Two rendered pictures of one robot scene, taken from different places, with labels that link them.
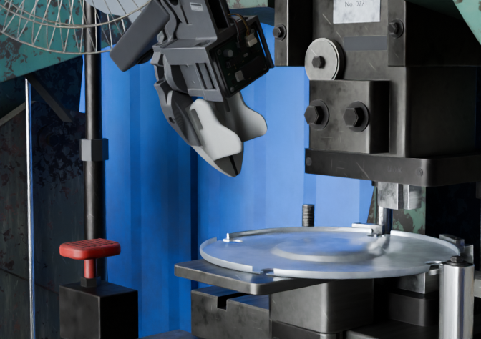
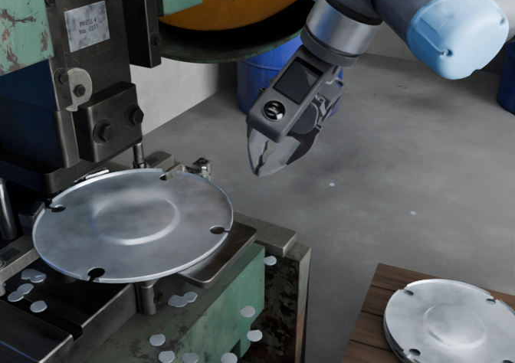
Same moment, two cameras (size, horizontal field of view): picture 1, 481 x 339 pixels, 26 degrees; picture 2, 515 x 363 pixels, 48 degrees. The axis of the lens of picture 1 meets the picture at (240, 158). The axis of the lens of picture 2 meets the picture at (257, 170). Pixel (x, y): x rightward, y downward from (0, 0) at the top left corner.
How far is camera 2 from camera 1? 140 cm
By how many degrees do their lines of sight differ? 104
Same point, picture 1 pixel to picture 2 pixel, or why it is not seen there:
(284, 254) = (165, 231)
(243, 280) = (251, 237)
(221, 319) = (79, 345)
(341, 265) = (188, 206)
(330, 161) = (76, 168)
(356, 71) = (96, 84)
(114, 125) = not seen: outside the picture
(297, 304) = not seen: hidden behind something
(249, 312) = (104, 312)
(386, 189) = not seen: hidden behind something
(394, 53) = (155, 57)
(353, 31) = (89, 53)
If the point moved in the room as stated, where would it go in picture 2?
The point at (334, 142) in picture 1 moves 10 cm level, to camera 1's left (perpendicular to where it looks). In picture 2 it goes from (118, 144) to (128, 178)
